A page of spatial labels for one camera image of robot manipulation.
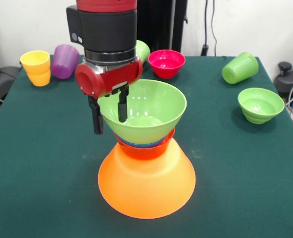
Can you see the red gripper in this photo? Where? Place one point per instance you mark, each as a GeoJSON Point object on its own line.
{"type": "Point", "coordinates": [92, 81]}

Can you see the large green bowl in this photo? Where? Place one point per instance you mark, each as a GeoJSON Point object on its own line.
{"type": "Point", "coordinates": [156, 104]}

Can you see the blue ribbed bowl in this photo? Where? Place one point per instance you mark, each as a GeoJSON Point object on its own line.
{"type": "Point", "coordinates": [141, 145]}

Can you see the red bowl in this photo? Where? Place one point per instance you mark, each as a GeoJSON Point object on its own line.
{"type": "Point", "coordinates": [144, 152]}

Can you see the yellow ribbed cup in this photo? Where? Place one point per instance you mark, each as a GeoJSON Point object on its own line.
{"type": "Point", "coordinates": [37, 72]}

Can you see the large orange bowl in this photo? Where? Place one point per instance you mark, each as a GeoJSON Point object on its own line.
{"type": "Point", "coordinates": [146, 188]}

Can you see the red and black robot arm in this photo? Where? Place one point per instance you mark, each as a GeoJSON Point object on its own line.
{"type": "Point", "coordinates": [106, 27]}

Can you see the purple cup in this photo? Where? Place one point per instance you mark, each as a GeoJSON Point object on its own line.
{"type": "Point", "coordinates": [63, 63]}

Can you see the green ribbed cup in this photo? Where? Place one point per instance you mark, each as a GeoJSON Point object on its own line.
{"type": "Point", "coordinates": [142, 50]}

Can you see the pink bowl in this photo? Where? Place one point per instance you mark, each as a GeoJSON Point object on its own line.
{"type": "Point", "coordinates": [166, 64]}

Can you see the black chair base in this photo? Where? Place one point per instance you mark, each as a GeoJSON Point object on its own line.
{"type": "Point", "coordinates": [289, 79]}
{"type": "Point", "coordinates": [5, 77]}

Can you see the green smooth cup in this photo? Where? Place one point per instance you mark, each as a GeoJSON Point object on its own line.
{"type": "Point", "coordinates": [241, 67]}

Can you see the dark green tablecloth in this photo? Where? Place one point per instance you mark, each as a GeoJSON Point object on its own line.
{"type": "Point", "coordinates": [236, 173]}

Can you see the small green ribbed bowl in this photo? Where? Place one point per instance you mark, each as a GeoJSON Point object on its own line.
{"type": "Point", "coordinates": [260, 104]}

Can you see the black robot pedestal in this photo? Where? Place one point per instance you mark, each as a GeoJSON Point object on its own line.
{"type": "Point", "coordinates": [161, 24]}

